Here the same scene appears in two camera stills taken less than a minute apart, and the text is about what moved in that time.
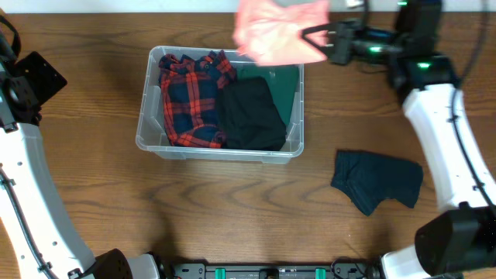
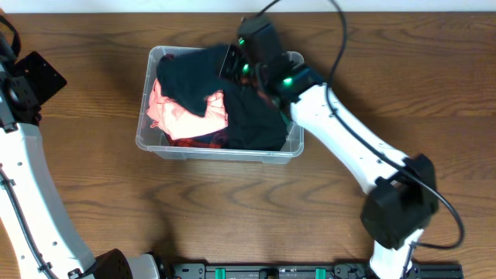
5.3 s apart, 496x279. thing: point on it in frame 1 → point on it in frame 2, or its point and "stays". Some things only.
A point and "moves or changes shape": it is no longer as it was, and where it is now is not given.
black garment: (250, 119) stays
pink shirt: (267, 32) → (177, 122)
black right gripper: (344, 34) → (231, 63)
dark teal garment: (368, 179) moves or changes shape
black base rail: (343, 270) stays
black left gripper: (43, 80) stays
